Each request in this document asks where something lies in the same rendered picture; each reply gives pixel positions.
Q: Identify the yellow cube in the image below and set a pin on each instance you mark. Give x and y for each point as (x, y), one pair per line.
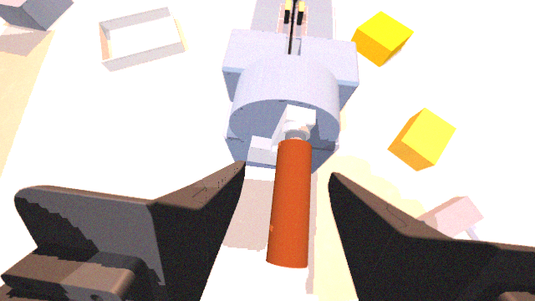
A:
(422, 139)

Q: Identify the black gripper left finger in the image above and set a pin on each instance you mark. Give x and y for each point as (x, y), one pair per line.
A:
(178, 235)

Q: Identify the yellow rectangular block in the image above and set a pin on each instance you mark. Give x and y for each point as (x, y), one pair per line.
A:
(380, 38)

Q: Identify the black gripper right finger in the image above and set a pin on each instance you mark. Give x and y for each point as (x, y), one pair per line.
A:
(395, 257)

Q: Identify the cream shallow open tray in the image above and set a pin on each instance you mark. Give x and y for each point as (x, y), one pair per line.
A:
(132, 39)

